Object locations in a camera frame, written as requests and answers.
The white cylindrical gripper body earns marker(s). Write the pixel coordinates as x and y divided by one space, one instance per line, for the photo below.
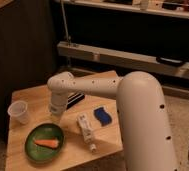
57 110

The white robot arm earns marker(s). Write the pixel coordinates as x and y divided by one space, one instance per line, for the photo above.
143 118

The green ceramic bowl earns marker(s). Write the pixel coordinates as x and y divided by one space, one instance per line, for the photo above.
41 154

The black rectangular box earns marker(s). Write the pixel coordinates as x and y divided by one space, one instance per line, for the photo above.
74 99

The orange carrot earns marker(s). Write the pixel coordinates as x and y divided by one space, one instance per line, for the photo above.
51 143

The clear plastic cup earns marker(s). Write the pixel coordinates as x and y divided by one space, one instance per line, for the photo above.
19 111

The wooden table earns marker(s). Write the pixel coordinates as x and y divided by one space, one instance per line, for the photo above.
74 151

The white tube with cap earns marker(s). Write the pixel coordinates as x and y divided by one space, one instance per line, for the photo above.
87 131

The blue sponge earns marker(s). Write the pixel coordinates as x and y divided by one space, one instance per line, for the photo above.
102 116

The long metal case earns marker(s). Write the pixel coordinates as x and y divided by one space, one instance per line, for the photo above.
122 59

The metal vertical pole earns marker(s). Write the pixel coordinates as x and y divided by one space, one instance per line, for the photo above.
68 39

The black case handle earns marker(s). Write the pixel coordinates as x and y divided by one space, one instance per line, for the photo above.
170 62

